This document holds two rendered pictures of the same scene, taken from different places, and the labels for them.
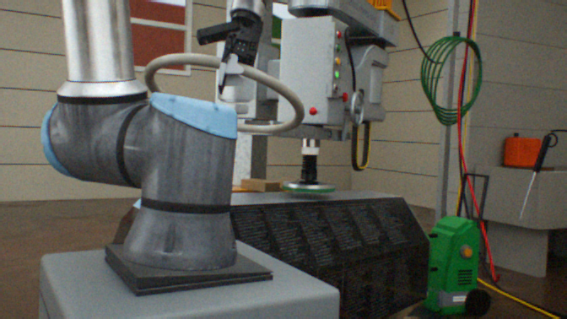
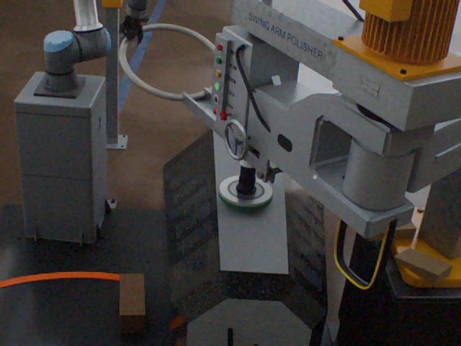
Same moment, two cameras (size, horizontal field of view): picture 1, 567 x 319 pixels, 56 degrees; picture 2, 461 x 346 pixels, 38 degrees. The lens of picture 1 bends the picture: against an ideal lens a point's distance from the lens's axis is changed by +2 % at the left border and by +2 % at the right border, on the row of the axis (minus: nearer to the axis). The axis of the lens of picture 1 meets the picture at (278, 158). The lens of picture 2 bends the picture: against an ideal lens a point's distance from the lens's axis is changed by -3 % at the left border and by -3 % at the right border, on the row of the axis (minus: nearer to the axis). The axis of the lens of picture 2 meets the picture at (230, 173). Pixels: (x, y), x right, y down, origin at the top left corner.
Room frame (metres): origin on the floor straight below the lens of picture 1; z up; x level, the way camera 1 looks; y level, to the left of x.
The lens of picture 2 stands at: (3.21, -2.18, 2.33)
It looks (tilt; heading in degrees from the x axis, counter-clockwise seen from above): 31 degrees down; 119
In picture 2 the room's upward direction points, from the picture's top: 5 degrees clockwise
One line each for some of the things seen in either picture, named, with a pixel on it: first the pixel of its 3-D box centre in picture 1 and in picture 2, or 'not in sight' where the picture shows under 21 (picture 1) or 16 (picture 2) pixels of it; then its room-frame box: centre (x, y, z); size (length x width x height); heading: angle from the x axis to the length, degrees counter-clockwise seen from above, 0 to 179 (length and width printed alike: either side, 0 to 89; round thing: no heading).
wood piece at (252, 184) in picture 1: (260, 185); (388, 227); (2.71, 0.09, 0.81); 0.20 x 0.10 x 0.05; 42
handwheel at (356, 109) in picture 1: (349, 109); (243, 138); (2.22, -0.29, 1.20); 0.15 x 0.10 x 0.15; 153
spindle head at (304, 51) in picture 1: (321, 78); (269, 97); (2.24, -0.16, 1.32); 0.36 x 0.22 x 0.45; 153
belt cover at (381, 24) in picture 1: (346, 21); (328, 45); (2.48, -0.29, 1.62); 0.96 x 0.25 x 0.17; 153
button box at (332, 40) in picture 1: (333, 61); (221, 73); (2.05, -0.20, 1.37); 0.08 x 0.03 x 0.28; 153
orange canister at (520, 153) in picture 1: (526, 151); not in sight; (4.79, -2.23, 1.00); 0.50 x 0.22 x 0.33; 119
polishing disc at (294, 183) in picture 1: (308, 184); (245, 190); (2.17, -0.13, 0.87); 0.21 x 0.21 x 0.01
